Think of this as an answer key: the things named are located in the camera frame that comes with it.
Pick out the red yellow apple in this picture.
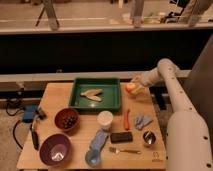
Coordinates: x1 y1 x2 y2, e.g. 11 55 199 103
126 83 136 93

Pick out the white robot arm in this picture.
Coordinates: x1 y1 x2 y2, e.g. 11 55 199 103
131 58 213 171

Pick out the white plastic cup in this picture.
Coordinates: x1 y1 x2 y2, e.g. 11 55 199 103
97 111 113 130

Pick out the small metal cup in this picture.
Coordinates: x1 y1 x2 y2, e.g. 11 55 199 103
143 131 156 147

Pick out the orange carrot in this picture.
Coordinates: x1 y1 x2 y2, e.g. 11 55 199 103
124 109 130 130

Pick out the blue grey cloth toy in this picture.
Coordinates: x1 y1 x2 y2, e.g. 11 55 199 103
134 115 152 130

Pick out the tan wooden piece in tray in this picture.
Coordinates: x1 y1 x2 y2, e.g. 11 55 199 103
80 89 103 102

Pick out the green plastic tray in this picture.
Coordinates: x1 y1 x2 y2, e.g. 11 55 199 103
69 78 121 112

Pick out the black sponge block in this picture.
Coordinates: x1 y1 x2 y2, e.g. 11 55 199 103
110 132 133 143

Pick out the silver fork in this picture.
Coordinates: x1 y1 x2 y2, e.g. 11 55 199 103
109 147 141 154

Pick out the brown bowl with dark berries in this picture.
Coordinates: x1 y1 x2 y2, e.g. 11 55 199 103
54 108 79 132

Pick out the blue measuring scoop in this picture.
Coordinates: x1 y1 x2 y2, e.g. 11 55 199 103
85 129 109 167

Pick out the purple bowl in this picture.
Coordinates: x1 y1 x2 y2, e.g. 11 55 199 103
39 134 71 166

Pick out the blue electrical box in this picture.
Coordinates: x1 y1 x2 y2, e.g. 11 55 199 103
22 105 38 123

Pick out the black handled tool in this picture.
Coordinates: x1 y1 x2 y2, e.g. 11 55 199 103
30 116 39 151

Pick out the black cable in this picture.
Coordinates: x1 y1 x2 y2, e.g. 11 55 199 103
4 98 32 150

